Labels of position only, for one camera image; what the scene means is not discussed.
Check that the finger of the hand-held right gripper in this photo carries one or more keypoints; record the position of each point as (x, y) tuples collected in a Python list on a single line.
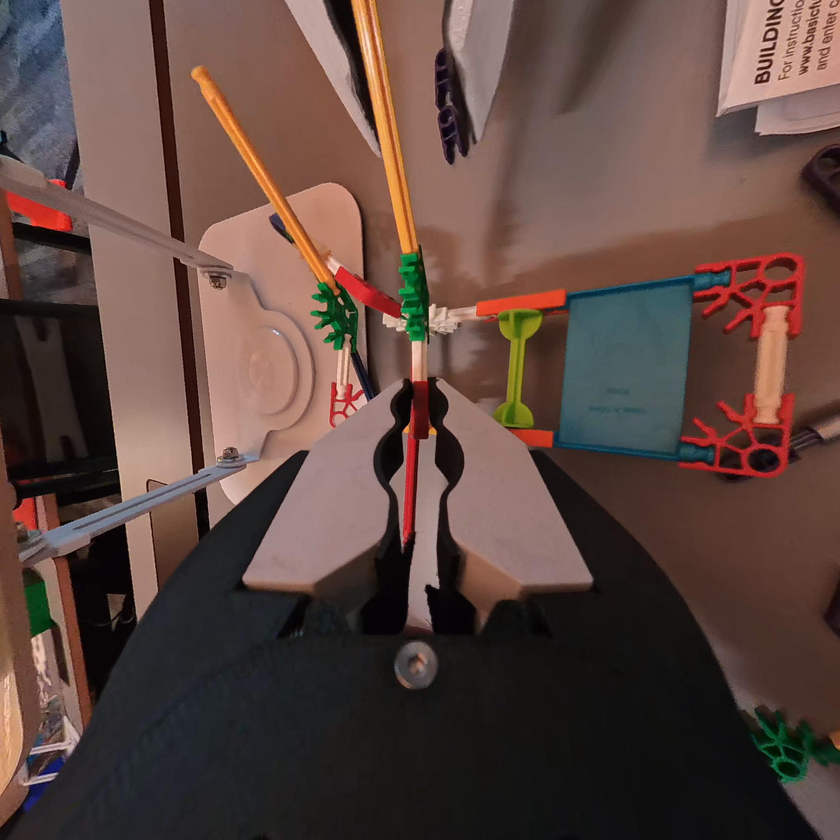
[(482, 52), (313, 19)]

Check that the green plastic part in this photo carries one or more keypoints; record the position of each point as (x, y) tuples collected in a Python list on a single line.
[(38, 604)]

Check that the small purple toy connector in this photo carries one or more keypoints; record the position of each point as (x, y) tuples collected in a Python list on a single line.
[(453, 111)]

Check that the orange plastic part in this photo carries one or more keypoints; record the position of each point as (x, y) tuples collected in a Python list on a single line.
[(39, 210), (26, 515)]

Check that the green fan-shaped toy connector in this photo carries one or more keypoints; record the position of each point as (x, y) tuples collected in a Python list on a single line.
[(787, 748)]

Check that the clear plastic box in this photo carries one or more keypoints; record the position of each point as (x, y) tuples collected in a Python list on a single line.
[(52, 741)]

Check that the illustrated instruction booklet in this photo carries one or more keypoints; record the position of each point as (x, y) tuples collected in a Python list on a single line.
[(774, 65)]

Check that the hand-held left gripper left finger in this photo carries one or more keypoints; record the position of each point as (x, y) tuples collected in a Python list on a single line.
[(321, 525)]

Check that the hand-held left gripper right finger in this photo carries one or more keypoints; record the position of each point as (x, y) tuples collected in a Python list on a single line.
[(518, 525)]

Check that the white metal stand base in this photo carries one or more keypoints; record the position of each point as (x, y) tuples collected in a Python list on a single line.
[(226, 367)]

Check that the blue rod cross toy assembly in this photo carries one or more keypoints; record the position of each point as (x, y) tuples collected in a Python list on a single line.
[(823, 428)]

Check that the colourful toy construction model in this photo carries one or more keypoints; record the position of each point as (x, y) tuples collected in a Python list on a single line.
[(623, 367)]

